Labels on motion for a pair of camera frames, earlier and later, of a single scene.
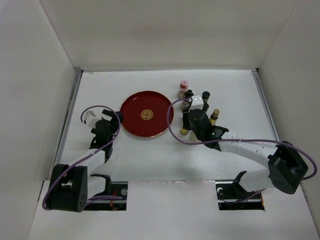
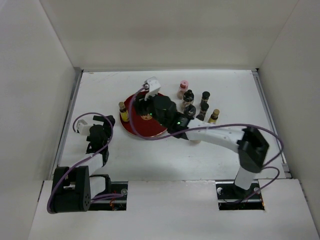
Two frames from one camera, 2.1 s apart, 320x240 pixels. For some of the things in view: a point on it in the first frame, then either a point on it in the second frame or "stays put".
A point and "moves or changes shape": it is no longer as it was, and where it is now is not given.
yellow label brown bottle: (183, 131) moves or changes shape
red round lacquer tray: (145, 114) stays put
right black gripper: (186, 125) → (141, 103)
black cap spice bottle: (205, 95) stays put
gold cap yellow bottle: (213, 117) stays put
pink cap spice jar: (184, 87) stays put
